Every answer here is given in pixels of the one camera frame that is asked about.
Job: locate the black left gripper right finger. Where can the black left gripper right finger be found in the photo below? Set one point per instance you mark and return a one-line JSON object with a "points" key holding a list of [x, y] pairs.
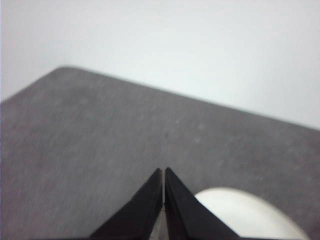
{"points": [[190, 217]]}

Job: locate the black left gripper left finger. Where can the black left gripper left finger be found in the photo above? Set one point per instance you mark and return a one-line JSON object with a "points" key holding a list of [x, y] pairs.
{"points": [[140, 215]]}

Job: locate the white round plate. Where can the white round plate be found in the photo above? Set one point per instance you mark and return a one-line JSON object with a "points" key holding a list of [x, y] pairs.
{"points": [[247, 215]]}

